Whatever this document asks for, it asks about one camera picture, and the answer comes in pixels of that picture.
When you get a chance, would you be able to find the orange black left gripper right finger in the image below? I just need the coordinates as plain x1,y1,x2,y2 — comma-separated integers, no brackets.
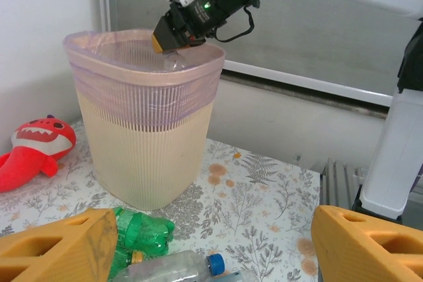
310,205,423,282

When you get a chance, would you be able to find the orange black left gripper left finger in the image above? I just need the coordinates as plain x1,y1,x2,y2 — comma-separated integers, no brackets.
0,207,119,282

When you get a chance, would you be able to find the green Sprite bottle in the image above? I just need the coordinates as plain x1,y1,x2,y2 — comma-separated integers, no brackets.
105,245,147,281
112,207,176,256

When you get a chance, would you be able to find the crushed clear bottle blue cap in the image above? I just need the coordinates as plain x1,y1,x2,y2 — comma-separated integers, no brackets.
112,250,227,282

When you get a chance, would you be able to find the cream bin with pink liner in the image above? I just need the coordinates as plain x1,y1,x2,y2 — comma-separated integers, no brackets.
62,28,227,212

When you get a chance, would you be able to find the red shark plush toy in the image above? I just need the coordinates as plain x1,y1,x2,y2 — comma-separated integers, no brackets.
0,114,77,194

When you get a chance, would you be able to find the floral tablecloth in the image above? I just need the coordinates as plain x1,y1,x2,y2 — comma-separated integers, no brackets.
0,120,323,282

